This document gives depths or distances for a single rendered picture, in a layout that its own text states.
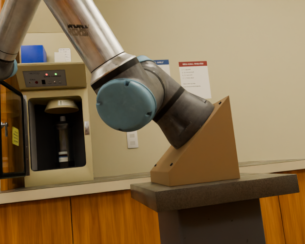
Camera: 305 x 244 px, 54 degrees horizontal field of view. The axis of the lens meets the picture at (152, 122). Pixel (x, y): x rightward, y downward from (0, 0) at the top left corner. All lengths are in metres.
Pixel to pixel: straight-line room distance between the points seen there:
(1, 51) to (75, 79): 0.68
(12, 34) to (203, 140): 0.56
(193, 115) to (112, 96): 0.22
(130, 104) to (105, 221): 0.76
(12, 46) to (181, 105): 0.48
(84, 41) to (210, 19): 1.82
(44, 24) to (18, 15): 0.85
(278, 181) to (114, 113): 0.38
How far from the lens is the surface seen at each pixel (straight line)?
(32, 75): 1.55
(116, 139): 1.97
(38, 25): 1.72
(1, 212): 1.32
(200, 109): 0.73
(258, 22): 2.53
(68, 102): 1.61
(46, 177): 1.55
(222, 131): 0.71
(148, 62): 0.76
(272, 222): 1.49
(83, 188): 1.23
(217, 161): 0.70
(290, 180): 0.72
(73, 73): 1.53
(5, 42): 0.91
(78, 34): 0.63
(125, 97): 0.59
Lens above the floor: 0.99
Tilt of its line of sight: 8 degrees up
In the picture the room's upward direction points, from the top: 6 degrees counter-clockwise
